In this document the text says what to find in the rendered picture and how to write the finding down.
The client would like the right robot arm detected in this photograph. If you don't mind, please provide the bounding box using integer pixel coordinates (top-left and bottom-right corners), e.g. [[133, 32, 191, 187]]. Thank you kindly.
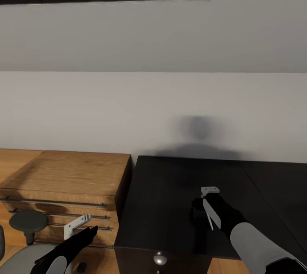
[[192, 187, 307, 274]]

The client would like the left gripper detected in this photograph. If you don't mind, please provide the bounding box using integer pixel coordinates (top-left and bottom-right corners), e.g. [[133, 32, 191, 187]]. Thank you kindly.
[[63, 226, 98, 258]]

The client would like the swivel chair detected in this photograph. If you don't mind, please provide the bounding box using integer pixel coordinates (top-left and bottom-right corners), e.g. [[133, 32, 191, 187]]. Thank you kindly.
[[0, 210, 87, 274]]

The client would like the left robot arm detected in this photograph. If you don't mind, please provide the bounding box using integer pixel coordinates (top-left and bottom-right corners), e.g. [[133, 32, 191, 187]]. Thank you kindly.
[[30, 214, 98, 274]]

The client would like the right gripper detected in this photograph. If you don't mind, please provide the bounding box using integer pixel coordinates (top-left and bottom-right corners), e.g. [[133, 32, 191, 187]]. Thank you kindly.
[[192, 197, 205, 211]]

